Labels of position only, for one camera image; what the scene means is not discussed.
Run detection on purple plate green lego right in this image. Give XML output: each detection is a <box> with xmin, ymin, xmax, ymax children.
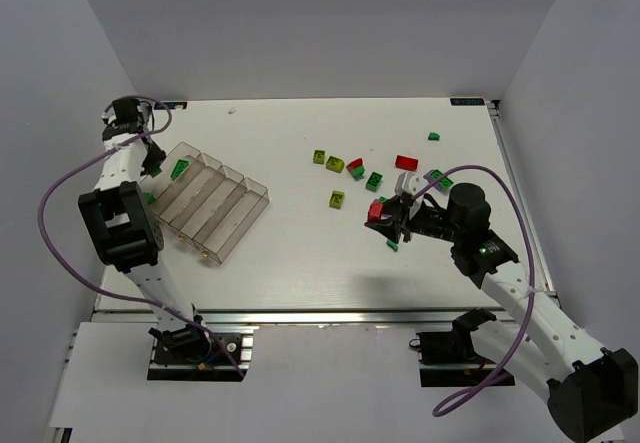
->
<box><xmin>423</xmin><ymin>169</ymin><xmax>454</xmax><ymax>193</ymax></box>

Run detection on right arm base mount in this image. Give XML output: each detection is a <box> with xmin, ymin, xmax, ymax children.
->
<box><xmin>408</xmin><ymin>308</ymin><xmax>497</xmax><ymax>388</ymax></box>

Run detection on long green lego brick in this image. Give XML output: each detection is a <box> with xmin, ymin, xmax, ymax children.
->
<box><xmin>170</xmin><ymin>159</ymin><xmax>190</xmax><ymax>181</ymax></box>

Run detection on blue label right corner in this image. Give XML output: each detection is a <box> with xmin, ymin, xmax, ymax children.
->
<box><xmin>449</xmin><ymin>97</ymin><xmax>486</xmax><ymax>106</ymax></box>

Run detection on lime lego brick middle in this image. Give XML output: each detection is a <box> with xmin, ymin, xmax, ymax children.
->
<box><xmin>325</xmin><ymin>156</ymin><xmax>345</xmax><ymax>173</ymax></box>

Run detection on blue label left corner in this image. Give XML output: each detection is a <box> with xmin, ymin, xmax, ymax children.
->
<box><xmin>164</xmin><ymin>101</ymin><xmax>188</xmax><ymax>110</ymax></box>

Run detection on small green wedge lego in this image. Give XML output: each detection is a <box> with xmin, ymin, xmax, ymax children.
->
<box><xmin>386</xmin><ymin>240</ymin><xmax>399</xmax><ymax>252</ymax></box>

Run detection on lime lego brick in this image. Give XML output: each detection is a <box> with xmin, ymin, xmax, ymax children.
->
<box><xmin>325</xmin><ymin>156</ymin><xmax>345</xmax><ymax>173</ymax></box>
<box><xmin>313</xmin><ymin>150</ymin><xmax>326</xmax><ymax>165</ymax></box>
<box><xmin>329</xmin><ymin>190</ymin><xmax>345</xmax><ymax>209</ymax></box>

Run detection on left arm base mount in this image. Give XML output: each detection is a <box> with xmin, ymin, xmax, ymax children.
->
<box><xmin>147</xmin><ymin>327</ymin><xmax>248</xmax><ymax>382</ymax></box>

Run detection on green square lego brick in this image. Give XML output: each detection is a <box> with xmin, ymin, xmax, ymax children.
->
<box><xmin>365</xmin><ymin>172</ymin><xmax>383</xmax><ymax>192</ymax></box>

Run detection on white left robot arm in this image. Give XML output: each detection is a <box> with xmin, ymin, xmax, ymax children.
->
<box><xmin>78</xmin><ymin>97</ymin><xmax>196</xmax><ymax>339</ymax></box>

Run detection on red rectangular lego brick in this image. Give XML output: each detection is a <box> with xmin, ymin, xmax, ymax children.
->
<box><xmin>395</xmin><ymin>155</ymin><xmax>419</xmax><ymax>172</ymax></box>

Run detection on lime lego brick far left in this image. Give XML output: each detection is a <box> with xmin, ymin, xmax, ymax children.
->
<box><xmin>313</xmin><ymin>150</ymin><xmax>326</xmax><ymax>165</ymax></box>

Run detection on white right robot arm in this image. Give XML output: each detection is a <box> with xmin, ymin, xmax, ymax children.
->
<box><xmin>365</xmin><ymin>183</ymin><xmax>639</xmax><ymax>442</ymax></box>

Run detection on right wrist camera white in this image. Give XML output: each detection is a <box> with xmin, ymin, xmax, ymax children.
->
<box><xmin>394</xmin><ymin>171</ymin><xmax>425</xmax><ymax>211</ymax></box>

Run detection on lime lego brick lower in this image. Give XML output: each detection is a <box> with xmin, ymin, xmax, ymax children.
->
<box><xmin>329</xmin><ymin>190</ymin><xmax>345</xmax><ymax>209</ymax></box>

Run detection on red lego piece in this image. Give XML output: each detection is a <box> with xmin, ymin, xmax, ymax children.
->
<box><xmin>367</xmin><ymin>200</ymin><xmax>384</xmax><ymax>222</ymax></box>

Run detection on clear compartment organizer tray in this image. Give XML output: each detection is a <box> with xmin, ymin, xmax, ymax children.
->
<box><xmin>141</xmin><ymin>142</ymin><xmax>270</xmax><ymax>264</ymax></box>

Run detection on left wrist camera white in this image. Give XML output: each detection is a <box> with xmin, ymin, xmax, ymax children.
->
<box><xmin>137</xmin><ymin>100</ymin><xmax>154</xmax><ymax>130</ymax></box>

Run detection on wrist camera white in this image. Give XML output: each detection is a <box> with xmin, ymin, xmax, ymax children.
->
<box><xmin>137</xmin><ymin>100</ymin><xmax>154</xmax><ymax>130</ymax></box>
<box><xmin>394</xmin><ymin>171</ymin><xmax>425</xmax><ymax>211</ymax></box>

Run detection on red roof green lego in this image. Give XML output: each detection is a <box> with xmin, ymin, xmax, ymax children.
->
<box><xmin>346</xmin><ymin>158</ymin><xmax>365</xmax><ymax>180</ymax></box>

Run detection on blue label corner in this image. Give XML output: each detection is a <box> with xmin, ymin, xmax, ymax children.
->
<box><xmin>164</xmin><ymin>101</ymin><xmax>188</xmax><ymax>110</ymax></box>
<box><xmin>449</xmin><ymin>97</ymin><xmax>486</xmax><ymax>106</ymax></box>

